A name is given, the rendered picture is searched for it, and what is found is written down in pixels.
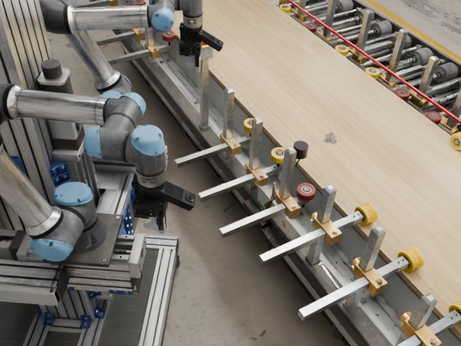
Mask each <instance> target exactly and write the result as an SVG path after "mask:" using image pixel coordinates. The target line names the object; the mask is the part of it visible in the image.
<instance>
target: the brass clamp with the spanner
mask: <svg viewBox="0 0 461 346"><path fill-rule="evenodd" d="M274 195H275V196H276V200H275V202H276V203H277V204H278V205H279V204H281V203H283V204H284V205H285V207H286V210H285V214H286V215H287V217H288V218H289V219H291V218H293V217H296V216H298V215H299V213H300V206H299V205H298V204H297V203H296V201H295V200H294V199H293V198H292V197H291V196H289V197H288V198H285V199H282V198H281V197H280V196H279V189H278V190H276V191H275V193H274ZM292 204H295V205H296V208H295V209H292Z"/></svg>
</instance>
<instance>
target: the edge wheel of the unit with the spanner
mask: <svg viewBox="0 0 461 346"><path fill-rule="evenodd" d="M315 193H316V189H315V187H314V186H313V185H311V184H309V183H301V184H300V185H299V186H298V187H297V190H296V195H297V197H298V198H299V199H301V200H303V201H310V200H313V199H314V196H315Z"/></svg>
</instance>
